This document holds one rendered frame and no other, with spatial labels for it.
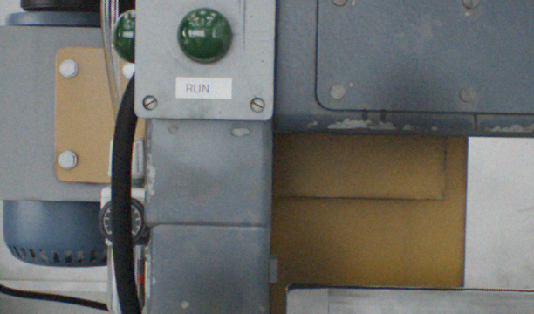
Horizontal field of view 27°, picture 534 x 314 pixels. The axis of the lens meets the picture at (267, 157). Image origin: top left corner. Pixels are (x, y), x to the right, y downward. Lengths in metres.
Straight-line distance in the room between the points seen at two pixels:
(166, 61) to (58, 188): 0.47
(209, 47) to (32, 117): 0.49
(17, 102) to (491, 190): 5.00
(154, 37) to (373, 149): 0.33
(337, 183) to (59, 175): 0.28
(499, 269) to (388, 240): 5.05
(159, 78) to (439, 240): 0.42
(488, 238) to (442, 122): 5.31
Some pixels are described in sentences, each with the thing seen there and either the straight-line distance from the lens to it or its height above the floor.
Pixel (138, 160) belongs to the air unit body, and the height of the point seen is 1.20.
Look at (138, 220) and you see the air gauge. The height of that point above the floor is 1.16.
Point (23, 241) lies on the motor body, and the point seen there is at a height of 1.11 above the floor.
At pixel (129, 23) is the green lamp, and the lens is 0.61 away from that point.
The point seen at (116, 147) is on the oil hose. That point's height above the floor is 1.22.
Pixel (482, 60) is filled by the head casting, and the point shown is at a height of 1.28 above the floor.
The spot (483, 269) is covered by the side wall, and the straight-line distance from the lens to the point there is 5.98.
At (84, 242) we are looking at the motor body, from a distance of 1.09.
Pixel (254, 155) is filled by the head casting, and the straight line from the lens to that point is 0.64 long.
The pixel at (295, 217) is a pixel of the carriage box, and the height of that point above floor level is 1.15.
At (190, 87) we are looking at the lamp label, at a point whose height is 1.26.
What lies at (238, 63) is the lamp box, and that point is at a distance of 0.60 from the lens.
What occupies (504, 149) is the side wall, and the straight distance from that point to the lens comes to 5.94.
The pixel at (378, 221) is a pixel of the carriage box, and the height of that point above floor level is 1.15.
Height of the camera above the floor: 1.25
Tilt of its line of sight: 3 degrees down
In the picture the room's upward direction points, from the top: 1 degrees clockwise
